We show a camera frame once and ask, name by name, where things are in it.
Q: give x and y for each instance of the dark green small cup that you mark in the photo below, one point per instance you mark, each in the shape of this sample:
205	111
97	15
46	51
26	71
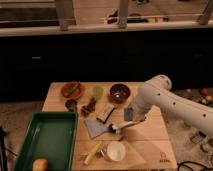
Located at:
71	105

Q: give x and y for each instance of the brown pine cone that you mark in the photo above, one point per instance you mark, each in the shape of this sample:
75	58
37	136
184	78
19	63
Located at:
89	108

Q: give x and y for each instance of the grey triangular cloth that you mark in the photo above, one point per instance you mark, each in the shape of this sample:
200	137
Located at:
95	128

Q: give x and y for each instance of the dark purple bowl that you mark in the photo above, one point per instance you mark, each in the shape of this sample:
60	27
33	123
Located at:
119	93

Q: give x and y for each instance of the black tripod stand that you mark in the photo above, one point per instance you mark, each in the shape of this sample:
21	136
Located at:
3	159

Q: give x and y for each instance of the white cup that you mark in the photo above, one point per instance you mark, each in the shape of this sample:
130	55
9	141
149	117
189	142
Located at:
115	151

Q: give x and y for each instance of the yellow banana toy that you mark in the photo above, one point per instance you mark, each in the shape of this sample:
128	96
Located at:
89	154

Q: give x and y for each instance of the orange fruit toy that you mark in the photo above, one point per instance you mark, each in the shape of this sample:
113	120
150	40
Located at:
40	165

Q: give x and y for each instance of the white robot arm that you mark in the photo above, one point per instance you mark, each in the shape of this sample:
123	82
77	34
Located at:
157	91

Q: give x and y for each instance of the blue grey sponge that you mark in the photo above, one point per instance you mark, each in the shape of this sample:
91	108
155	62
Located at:
128	114

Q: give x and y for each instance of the green plastic bin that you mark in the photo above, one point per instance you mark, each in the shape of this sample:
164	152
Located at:
49	135

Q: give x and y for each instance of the green pickle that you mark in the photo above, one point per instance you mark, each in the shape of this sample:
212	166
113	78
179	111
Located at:
71	89

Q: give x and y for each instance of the light green cup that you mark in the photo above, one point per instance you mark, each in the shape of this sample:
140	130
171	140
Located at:
97	92

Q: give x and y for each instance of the orange plate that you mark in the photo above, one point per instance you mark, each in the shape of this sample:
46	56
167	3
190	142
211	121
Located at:
74	95

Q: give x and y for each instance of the white black eraser block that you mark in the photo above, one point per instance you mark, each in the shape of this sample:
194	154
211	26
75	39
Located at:
105	112

